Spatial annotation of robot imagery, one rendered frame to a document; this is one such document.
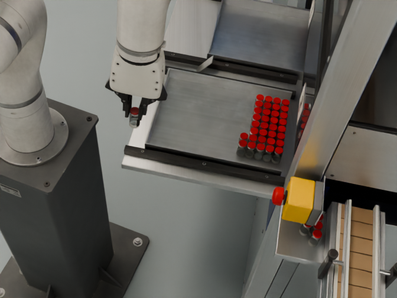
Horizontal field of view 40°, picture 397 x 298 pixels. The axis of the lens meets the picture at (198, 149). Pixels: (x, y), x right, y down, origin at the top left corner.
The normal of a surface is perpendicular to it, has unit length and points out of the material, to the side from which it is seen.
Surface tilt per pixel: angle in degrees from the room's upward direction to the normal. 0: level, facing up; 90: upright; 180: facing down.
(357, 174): 90
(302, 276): 90
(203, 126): 0
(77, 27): 0
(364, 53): 90
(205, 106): 0
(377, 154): 90
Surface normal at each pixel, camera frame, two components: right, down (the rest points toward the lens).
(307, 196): 0.07, -0.57
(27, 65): 0.21, 0.00
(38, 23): 0.93, 0.34
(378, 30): -0.19, 0.80
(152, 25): 0.46, 0.73
